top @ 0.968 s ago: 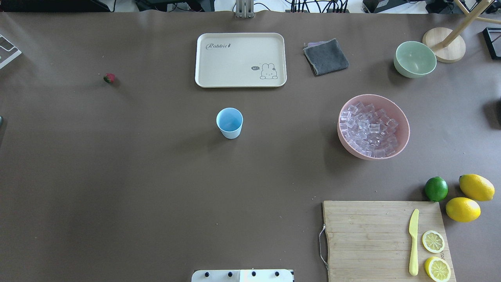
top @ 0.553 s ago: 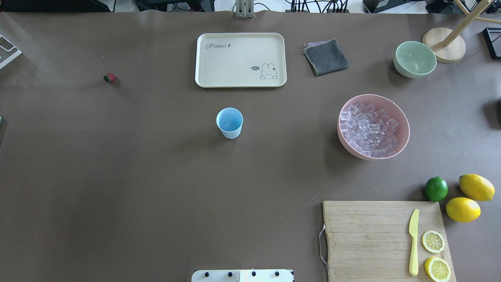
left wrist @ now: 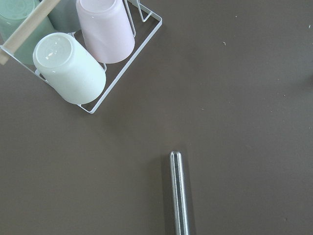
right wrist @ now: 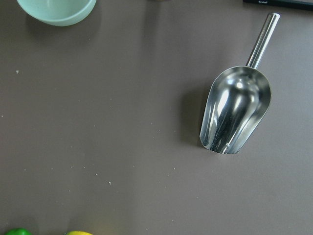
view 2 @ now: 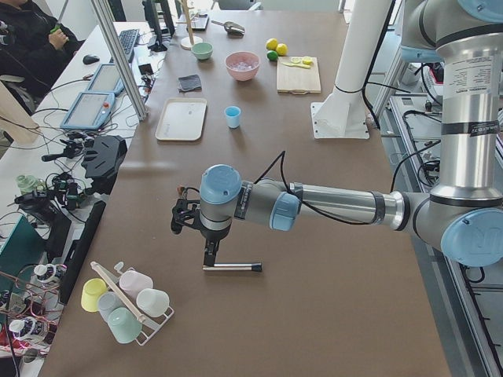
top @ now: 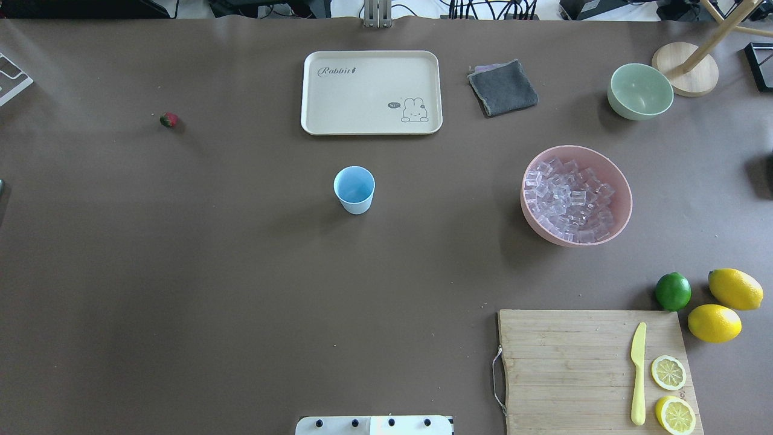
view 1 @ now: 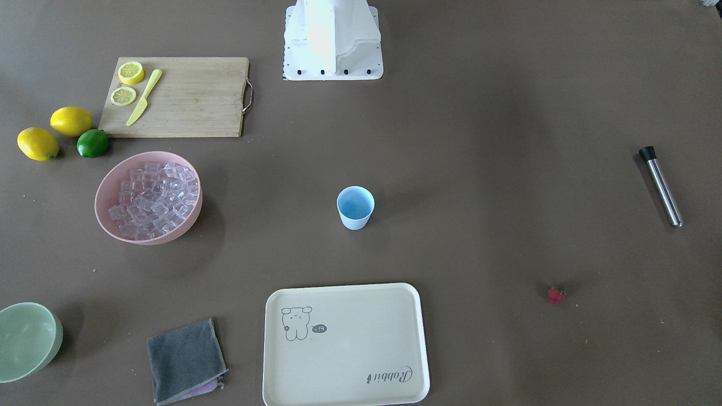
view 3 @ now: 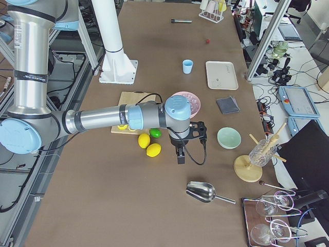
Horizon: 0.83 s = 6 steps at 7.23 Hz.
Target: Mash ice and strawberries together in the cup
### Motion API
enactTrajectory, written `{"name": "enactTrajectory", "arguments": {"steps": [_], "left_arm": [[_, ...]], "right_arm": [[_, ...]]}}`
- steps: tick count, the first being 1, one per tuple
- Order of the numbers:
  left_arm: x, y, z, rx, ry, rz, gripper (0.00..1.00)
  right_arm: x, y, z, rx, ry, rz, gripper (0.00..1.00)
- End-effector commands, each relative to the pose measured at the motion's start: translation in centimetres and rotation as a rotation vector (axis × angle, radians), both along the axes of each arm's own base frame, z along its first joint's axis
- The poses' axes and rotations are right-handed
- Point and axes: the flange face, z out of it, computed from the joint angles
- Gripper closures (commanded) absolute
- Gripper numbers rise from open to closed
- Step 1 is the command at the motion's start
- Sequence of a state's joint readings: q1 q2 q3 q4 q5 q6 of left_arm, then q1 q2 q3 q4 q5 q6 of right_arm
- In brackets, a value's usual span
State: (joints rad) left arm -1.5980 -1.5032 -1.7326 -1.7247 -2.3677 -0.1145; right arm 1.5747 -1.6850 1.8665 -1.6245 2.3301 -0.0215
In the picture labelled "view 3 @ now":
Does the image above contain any wooden cup tree stand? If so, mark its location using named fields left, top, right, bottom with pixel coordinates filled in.
left=233, top=123, right=286, bottom=182

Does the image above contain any pink bowl of ice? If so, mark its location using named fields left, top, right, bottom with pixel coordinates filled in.
left=172, top=91, right=201, bottom=118

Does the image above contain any clear textured glass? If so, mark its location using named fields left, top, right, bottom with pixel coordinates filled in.
left=249, top=139, right=277, bottom=167

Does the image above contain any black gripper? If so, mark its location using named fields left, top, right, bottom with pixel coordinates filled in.
left=168, top=121, right=207, bottom=164

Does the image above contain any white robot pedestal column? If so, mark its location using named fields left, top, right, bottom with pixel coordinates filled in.
left=92, top=0, right=138, bottom=85

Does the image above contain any cream rabbit serving tray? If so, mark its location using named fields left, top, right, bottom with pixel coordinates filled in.
left=206, top=61, right=239, bottom=90

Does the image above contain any blue teach pendant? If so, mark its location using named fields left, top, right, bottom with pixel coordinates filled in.
left=278, top=86, right=320, bottom=118
left=287, top=116, right=322, bottom=137

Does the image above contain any white plastic cup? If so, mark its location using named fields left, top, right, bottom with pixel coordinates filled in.
left=199, top=0, right=208, bottom=10

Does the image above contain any metal ice scoop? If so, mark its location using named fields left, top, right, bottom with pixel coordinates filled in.
left=186, top=181, right=236, bottom=204

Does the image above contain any green ceramic bowl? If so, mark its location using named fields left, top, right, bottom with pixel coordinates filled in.
left=217, top=127, right=242, bottom=149

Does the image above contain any small blue plastic cup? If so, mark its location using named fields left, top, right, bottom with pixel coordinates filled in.
left=182, top=59, right=194, bottom=74

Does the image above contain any green lime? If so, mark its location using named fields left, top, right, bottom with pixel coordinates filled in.
left=149, top=128, right=162, bottom=138

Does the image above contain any aluminium frame post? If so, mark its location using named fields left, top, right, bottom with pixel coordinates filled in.
left=246, top=0, right=291, bottom=82

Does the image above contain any grey folded cloth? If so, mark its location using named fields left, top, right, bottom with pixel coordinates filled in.
left=216, top=96, right=240, bottom=114

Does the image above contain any wine glass on rack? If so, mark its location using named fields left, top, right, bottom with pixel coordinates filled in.
left=255, top=190, right=294, bottom=217

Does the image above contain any white wire cup rack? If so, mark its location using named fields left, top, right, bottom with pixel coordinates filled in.
left=198, top=0, right=224, bottom=24

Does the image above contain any yellow plastic cup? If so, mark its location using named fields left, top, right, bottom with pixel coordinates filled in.
left=218, top=0, right=227, bottom=12

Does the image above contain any wooden cutting board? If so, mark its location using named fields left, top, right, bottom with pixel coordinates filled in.
left=111, top=92, right=161, bottom=135

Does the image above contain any steel muddler black tip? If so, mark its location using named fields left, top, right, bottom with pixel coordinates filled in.
left=171, top=19, right=192, bottom=24

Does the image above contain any pink plastic cup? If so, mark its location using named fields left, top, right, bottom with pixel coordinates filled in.
left=205, top=1, right=217, bottom=13

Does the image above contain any yellow lemon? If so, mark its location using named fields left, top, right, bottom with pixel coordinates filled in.
left=138, top=133, right=151, bottom=149
left=146, top=143, right=161, bottom=157

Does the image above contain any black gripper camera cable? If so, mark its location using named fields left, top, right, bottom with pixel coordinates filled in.
left=135, top=93, right=208, bottom=166

